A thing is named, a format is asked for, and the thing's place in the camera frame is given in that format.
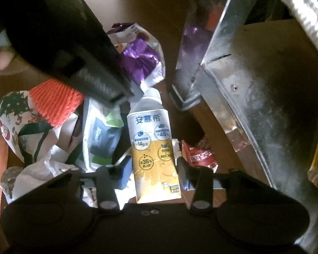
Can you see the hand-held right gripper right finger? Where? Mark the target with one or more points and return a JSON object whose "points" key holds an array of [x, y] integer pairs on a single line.
{"points": [[181, 172]]}

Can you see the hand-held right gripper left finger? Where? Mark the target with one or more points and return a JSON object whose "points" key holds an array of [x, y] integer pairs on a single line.
{"points": [[125, 173]]}

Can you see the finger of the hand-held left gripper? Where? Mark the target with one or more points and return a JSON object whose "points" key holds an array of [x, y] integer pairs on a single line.
{"points": [[103, 84]]}

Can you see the white yellow yogurt bottle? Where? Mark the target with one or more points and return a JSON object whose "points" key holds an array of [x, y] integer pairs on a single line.
{"points": [[153, 148]]}

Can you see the orange foam fruit net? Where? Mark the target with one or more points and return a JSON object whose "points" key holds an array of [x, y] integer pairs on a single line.
{"points": [[57, 100]]}

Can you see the white festive print gift bag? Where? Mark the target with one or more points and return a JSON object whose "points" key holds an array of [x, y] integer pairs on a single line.
{"points": [[29, 137]]}

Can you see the person's left hand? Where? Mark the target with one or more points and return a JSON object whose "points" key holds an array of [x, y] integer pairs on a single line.
{"points": [[0, 62]]}

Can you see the red snack wrapper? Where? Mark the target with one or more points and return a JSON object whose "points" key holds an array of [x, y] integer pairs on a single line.
{"points": [[200, 154]]}

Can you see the white green wipes packet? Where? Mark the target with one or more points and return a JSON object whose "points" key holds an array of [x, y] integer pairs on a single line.
{"points": [[100, 137]]}

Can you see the purple snack wrapper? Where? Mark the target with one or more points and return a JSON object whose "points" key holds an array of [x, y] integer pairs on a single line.
{"points": [[140, 58]]}

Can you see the metal bin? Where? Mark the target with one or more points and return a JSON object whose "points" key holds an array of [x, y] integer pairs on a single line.
{"points": [[220, 90]]}

